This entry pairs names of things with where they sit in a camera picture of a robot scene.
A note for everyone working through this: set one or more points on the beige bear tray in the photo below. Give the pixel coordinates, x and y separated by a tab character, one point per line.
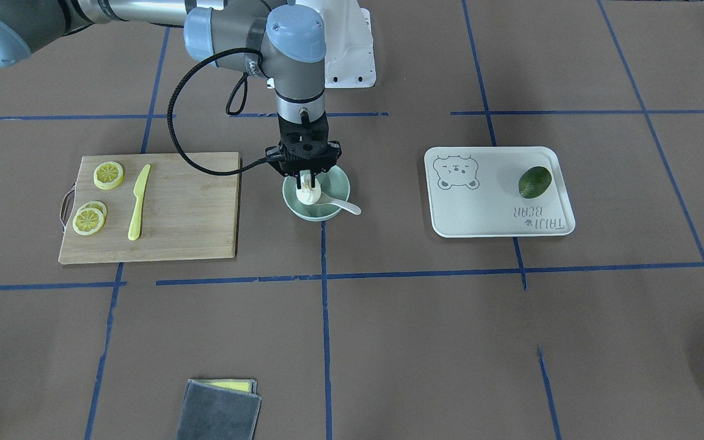
473	192

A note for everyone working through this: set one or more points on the white steamed bun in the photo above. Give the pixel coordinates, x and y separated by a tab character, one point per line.
306	196

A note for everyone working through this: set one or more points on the white spoon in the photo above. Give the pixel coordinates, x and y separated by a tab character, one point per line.
345	205

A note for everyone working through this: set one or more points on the green avocado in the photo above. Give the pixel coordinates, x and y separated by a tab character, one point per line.
534	182

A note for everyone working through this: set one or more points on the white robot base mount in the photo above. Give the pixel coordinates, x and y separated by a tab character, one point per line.
349	58

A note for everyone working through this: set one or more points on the grey folded cloth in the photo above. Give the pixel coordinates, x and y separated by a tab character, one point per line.
209	412

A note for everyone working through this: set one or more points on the upper stacked lemon slice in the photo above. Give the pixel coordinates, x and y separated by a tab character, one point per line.
100	206

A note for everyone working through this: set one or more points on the lemon slice near knife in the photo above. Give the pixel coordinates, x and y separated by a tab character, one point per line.
108	175

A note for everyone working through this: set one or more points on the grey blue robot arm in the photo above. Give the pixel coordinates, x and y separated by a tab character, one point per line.
281	41

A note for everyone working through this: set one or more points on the lower stacked lemon slice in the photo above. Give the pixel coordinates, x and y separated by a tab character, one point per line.
88	221

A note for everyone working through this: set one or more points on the stacked lemon slice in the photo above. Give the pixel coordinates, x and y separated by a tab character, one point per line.
88	221
100	206

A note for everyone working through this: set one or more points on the bamboo cutting board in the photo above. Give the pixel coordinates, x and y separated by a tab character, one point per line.
187	215

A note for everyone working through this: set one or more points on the light green bowl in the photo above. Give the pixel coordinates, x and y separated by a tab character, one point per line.
334	183

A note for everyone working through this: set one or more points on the yellow sponge under cloth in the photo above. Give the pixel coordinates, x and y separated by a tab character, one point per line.
237	385

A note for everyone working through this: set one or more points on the yellow plastic knife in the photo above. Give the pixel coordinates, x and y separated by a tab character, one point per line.
135	226

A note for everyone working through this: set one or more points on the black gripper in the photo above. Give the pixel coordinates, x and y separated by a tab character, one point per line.
300	180

